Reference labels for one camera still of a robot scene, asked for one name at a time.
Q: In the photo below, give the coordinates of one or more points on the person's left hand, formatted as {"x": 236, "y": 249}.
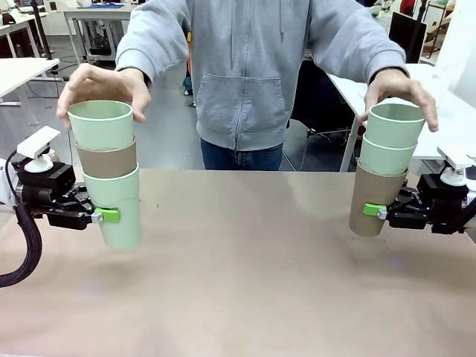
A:
{"x": 398, "y": 87}

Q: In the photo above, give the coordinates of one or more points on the black vertical pole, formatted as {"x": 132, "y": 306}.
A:
{"x": 41, "y": 29}

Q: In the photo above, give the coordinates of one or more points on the distant background person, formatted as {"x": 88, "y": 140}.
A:
{"x": 187, "y": 82}

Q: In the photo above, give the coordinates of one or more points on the brown plastic cup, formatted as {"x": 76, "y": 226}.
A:
{"x": 372, "y": 189}
{"x": 108, "y": 160}

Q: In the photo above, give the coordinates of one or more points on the blue jeans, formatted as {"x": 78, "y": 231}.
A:
{"x": 241, "y": 158}

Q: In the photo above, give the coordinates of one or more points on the white side table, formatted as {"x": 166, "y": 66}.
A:
{"x": 435, "y": 145}

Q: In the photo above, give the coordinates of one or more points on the black office chair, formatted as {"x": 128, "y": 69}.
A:
{"x": 316, "y": 96}

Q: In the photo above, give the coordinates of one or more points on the grey workbench with white legs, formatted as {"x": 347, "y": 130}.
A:
{"x": 100, "y": 15}

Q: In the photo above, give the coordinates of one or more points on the black computer monitor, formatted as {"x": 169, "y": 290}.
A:
{"x": 409, "y": 33}

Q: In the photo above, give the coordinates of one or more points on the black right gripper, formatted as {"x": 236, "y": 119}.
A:
{"x": 442, "y": 204}

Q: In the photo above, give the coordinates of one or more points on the person's left forearm grey sleeve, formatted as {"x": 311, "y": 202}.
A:
{"x": 357, "y": 44}

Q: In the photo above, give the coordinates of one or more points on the light green plastic cup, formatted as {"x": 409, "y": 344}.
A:
{"x": 386, "y": 158}
{"x": 102, "y": 126}
{"x": 394, "y": 126}
{"x": 119, "y": 193}

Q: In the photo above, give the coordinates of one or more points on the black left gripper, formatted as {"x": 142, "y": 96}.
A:
{"x": 48, "y": 189}

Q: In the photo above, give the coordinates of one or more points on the grey zip hoodie torso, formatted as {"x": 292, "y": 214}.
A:
{"x": 241, "y": 74}

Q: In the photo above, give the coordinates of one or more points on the person's right forearm grey sleeve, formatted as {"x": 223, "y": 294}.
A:
{"x": 148, "y": 41}

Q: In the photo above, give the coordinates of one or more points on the person's right hand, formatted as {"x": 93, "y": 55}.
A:
{"x": 100, "y": 83}

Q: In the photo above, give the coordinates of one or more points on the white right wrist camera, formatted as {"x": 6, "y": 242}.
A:
{"x": 455, "y": 163}

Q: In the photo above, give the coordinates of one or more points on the white table with metal legs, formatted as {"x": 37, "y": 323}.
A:
{"x": 18, "y": 72}

